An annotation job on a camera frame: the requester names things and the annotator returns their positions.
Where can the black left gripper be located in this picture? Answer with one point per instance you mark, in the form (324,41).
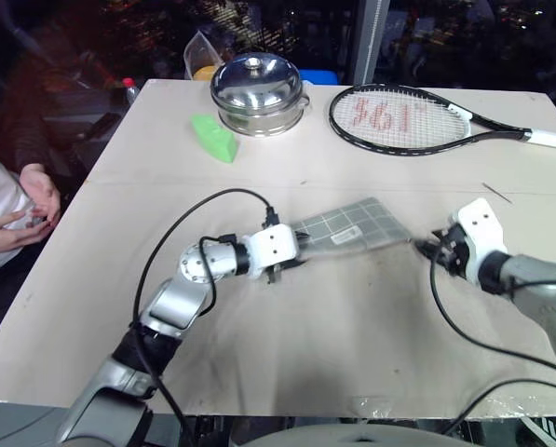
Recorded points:
(275,274)

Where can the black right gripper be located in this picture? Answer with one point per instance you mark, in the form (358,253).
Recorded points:
(454,249)

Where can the grey checked fabric pouch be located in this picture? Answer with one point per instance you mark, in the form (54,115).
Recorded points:
(352,223)

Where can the person's dark sleeved left forearm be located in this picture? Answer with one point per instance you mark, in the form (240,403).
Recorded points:
(23,125)

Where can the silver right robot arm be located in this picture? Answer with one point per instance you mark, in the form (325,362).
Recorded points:
(538,284)

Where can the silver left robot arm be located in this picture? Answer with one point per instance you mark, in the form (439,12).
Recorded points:
(175,302)

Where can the person's left hand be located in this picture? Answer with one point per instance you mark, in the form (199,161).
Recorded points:
(42,191)

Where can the person's right hand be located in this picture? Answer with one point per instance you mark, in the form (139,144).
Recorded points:
(7,235)

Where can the thin metal needle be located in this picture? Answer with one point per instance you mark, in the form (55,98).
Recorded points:
(496,192)

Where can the stainless steel pot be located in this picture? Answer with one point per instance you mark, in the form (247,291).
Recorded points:
(263,123)

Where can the black and white tennis racket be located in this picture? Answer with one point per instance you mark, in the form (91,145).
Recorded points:
(492,125)

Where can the green plastic wedge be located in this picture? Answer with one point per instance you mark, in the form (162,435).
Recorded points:
(214,137)

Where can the blue plastic object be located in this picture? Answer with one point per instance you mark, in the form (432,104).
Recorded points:
(321,77)

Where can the domed steel pot lid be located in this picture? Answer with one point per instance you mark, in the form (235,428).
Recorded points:
(256,79)

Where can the yellow round object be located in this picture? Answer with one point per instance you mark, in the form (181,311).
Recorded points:
(204,73)

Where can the black white striped sneaker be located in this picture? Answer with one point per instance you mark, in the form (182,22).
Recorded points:
(545,426)

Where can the clear plastic container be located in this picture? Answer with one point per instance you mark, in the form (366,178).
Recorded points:
(200,49)

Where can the red capped plastic bottle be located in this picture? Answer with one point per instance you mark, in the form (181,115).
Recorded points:
(130,90)

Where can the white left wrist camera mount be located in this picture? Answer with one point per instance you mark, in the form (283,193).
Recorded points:
(273,247)

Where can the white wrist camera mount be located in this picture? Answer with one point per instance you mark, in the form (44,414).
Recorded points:
(482,223)
(273,247)

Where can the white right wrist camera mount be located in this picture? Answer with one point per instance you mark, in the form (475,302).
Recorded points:
(482,223)

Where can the grey metal post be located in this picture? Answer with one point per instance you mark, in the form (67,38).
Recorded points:
(370,42)

